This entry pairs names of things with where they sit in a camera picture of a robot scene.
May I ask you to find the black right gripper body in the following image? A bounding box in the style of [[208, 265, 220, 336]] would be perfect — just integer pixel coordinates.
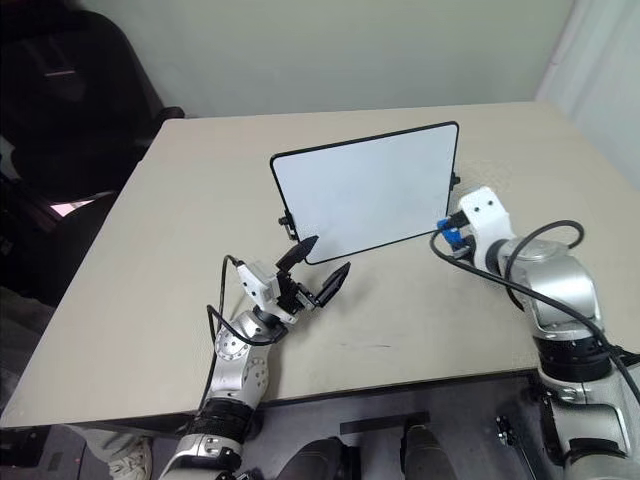
[[451, 225, 477, 262]]

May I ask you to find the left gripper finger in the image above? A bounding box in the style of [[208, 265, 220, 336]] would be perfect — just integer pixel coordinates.
[[274, 235, 320, 275], [314, 261, 352, 308]]

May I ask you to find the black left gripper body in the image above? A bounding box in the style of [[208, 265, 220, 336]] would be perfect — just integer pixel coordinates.
[[274, 269, 322, 316]]

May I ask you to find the black framed whiteboard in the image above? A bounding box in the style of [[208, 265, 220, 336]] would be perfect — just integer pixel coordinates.
[[269, 120, 461, 267]]

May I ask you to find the black flat bar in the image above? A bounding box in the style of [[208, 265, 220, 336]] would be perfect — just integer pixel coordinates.
[[339, 411, 432, 437]]

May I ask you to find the dark rounded shape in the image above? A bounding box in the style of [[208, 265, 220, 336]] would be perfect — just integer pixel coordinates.
[[273, 436, 347, 480], [398, 423, 452, 480]]

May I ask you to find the small metal clip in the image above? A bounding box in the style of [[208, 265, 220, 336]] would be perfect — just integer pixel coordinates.
[[494, 414, 532, 467]]

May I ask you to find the beige sneaker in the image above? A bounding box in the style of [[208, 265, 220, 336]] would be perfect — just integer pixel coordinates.
[[106, 436, 154, 480]]

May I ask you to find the pink sheet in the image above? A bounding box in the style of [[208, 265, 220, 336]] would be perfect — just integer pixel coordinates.
[[46, 196, 103, 218]]

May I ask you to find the grey trouser leg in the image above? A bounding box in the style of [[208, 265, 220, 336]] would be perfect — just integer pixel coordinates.
[[62, 423, 147, 454]]

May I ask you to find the black office chair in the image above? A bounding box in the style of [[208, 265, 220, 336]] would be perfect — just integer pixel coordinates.
[[0, 8, 187, 307]]

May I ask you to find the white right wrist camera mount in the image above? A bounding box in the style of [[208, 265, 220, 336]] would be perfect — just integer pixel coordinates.
[[458, 186, 517, 275]]

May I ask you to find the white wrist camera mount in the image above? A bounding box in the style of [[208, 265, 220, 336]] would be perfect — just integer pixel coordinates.
[[236, 260, 297, 324], [458, 186, 517, 275]]

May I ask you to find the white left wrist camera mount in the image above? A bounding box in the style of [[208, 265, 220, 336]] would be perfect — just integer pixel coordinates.
[[236, 260, 297, 324]]

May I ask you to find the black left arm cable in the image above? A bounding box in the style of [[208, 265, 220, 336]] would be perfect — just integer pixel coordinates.
[[205, 254, 284, 402]]

